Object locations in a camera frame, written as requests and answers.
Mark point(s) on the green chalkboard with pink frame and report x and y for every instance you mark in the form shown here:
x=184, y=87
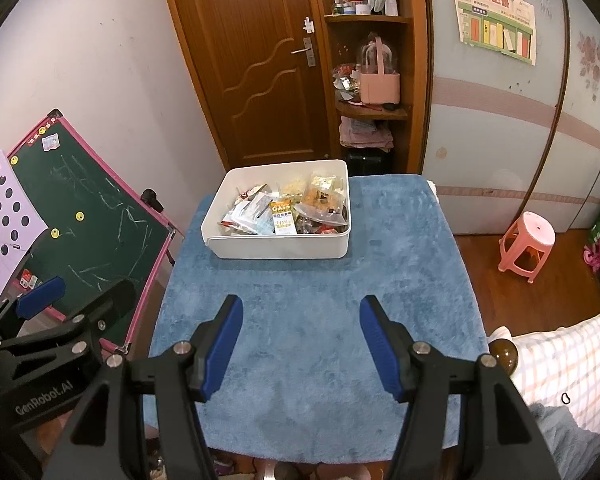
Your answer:
x=95, y=220

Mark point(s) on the clear brown cookie packet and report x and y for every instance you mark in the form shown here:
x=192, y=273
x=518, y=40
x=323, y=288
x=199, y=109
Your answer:
x=322, y=197

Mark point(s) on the pink plastic stool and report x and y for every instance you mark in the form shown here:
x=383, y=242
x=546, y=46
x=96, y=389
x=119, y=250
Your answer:
x=530, y=235

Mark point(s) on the black chalkboard clamp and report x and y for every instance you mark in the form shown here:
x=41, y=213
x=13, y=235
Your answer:
x=152, y=200

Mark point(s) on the orange white oat bar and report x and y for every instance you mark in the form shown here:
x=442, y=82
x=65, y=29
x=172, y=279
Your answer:
x=282, y=220

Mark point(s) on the pink toy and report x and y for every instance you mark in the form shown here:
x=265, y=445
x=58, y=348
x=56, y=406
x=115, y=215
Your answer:
x=594, y=257

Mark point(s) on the wall poster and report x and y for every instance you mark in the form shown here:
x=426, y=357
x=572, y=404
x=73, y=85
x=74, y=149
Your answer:
x=492, y=15

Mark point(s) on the blue fluffy table towel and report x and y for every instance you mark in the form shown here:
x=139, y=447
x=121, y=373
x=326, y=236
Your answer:
x=305, y=285

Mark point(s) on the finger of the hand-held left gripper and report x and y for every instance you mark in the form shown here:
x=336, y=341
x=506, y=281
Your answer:
x=112, y=302
x=40, y=296

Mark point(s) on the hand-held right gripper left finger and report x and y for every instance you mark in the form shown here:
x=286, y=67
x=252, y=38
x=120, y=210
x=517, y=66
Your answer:
x=220, y=350

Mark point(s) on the white door hook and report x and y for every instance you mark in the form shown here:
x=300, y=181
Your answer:
x=308, y=24

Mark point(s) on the white perforated board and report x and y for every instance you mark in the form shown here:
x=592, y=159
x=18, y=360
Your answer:
x=0, y=210

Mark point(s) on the folded pink towels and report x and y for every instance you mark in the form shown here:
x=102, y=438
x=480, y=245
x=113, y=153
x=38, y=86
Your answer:
x=365, y=134

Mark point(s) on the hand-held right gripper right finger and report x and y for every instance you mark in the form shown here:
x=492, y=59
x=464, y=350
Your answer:
x=382, y=350

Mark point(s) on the wooden corner shelf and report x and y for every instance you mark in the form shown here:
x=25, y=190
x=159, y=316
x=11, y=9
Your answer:
x=420, y=85

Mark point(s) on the white packet with red edge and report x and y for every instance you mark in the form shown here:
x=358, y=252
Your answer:
x=245, y=212

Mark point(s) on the clear yellow cracker packet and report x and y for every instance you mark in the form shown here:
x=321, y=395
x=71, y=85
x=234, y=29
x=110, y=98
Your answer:
x=292, y=189

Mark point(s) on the pink basket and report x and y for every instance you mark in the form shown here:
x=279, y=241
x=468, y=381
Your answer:
x=380, y=87

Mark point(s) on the brown wooden door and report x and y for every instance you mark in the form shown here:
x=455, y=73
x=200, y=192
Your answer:
x=245, y=35

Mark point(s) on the brown round knob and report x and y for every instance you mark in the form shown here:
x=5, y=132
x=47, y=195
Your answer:
x=503, y=356

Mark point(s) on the floral sliding wardrobe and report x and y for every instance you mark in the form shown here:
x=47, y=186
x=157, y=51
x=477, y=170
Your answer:
x=495, y=150

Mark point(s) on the pile of shiny wrappers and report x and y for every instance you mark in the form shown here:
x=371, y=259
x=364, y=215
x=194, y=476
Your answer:
x=346, y=82

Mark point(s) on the grey blue blanket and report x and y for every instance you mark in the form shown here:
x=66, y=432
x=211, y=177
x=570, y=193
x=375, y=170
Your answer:
x=565, y=440

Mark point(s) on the white plastic storage box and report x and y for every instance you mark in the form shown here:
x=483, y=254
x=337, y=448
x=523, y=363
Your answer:
x=280, y=247

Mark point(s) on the checked blanket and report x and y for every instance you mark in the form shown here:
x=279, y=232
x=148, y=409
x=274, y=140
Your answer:
x=570, y=360

